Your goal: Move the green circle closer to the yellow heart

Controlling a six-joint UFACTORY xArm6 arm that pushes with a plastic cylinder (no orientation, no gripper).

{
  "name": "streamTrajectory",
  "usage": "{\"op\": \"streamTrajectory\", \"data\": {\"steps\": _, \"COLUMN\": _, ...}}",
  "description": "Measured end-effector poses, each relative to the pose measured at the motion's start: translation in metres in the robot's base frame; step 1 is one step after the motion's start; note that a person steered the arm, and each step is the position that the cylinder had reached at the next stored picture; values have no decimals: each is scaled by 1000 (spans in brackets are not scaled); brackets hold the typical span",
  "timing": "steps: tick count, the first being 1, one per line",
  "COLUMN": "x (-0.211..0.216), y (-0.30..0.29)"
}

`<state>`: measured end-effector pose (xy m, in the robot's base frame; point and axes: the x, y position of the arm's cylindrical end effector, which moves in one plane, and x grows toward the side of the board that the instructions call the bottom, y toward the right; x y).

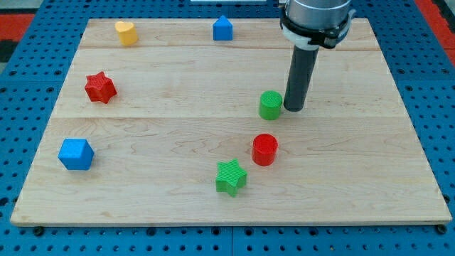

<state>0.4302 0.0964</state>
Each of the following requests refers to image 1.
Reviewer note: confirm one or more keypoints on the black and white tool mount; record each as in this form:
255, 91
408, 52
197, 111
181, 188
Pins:
311, 39

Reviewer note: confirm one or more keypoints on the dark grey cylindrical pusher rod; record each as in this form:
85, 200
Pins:
300, 72

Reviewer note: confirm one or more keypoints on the green cylinder block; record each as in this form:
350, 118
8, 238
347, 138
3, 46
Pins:
270, 103

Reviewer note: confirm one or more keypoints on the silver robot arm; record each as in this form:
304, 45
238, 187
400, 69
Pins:
310, 25

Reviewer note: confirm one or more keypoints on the yellow heart block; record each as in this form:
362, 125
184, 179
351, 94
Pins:
126, 32

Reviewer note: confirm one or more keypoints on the blue triangular prism block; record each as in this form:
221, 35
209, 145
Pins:
222, 29

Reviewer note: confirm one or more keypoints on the red cylinder block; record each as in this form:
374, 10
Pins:
264, 148

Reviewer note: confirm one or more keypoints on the green star block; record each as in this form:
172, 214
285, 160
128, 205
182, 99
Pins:
230, 177

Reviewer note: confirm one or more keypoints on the light wooden board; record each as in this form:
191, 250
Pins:
185, 102

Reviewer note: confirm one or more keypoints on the red star block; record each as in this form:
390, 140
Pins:
100, 88

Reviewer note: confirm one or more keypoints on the blue cube block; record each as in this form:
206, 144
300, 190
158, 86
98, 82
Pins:
76, 154

